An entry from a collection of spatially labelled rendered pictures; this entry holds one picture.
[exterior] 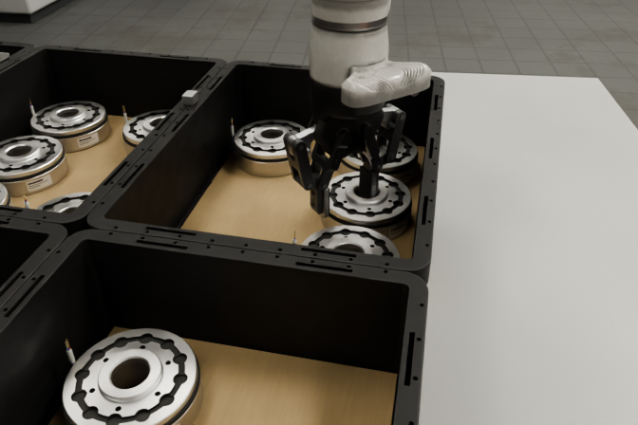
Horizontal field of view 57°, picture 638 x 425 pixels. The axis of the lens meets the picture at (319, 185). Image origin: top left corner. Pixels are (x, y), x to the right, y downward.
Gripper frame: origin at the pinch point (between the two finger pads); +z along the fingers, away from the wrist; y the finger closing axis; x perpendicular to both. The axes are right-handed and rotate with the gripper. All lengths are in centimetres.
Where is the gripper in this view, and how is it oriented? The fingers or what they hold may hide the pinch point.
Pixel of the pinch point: (345, 194)
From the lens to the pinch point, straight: 64.5
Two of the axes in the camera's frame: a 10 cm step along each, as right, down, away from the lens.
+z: 0.0, 8.4, 5.4
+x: 5.3, 4.6, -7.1
